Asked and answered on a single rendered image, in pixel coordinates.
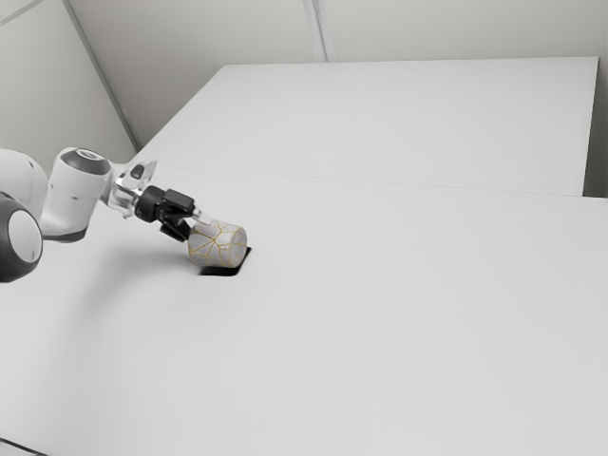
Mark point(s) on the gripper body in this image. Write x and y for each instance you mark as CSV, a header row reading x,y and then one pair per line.
x,y
164,204

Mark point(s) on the grey mug with gold cracks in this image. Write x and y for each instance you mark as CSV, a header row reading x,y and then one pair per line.
x,y
217,246

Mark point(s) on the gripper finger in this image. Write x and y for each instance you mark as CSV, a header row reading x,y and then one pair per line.
x,y
202,217
174,229

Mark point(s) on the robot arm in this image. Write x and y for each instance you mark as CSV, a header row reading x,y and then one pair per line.
x,y
66,190

